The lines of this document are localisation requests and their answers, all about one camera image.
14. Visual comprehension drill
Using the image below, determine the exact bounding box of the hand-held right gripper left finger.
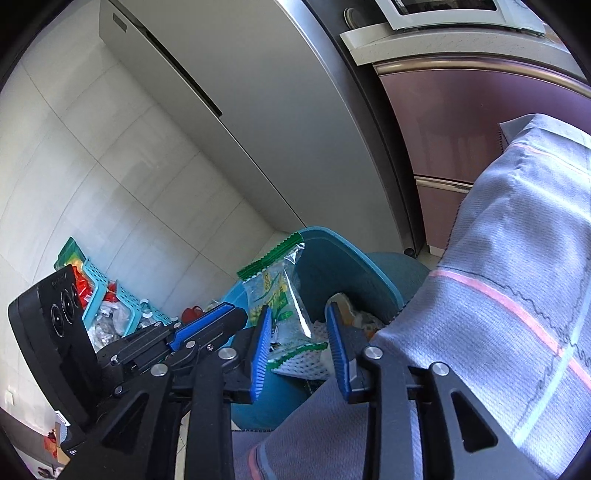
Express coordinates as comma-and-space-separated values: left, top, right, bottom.
60, 305, 273, 480

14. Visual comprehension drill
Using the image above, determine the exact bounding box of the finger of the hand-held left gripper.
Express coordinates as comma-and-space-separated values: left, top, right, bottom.
168, 302, 249, 366

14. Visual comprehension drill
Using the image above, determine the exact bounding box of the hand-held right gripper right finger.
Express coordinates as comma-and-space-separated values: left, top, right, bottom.
324, 302, 546, 480

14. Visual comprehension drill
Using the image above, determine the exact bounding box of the white foam fruit net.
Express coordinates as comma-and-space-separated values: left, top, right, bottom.
270, 323, 338, 380

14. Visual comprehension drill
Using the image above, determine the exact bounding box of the green clear snack packet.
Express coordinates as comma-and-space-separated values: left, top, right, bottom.
237, 232, 315, 343

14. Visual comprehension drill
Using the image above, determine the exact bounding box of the blue plastic bin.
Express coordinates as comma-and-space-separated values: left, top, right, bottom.
217, 226, 430, 432

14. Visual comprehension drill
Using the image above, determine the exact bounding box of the red packet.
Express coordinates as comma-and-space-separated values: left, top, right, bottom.
74, 270, 94, 306

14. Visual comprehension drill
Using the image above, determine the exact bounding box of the teal plastic basket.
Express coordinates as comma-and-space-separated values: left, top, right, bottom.
115, 281, 156, 331
82, 258, 110, 325

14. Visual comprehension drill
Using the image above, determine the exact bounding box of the checked purple table cloth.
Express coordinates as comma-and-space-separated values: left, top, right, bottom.
231, 113, 591, 480

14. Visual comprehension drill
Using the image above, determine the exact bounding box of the grey refrigerator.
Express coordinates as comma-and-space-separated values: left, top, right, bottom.
97, 0, 426, 259

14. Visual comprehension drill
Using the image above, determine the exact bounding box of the kitchen counter with purple cabinets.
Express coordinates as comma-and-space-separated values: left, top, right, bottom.
339, 23, 591, 256

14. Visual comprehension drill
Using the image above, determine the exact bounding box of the white microwave oven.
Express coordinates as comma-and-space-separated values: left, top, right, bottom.
374, 0, 550, 35

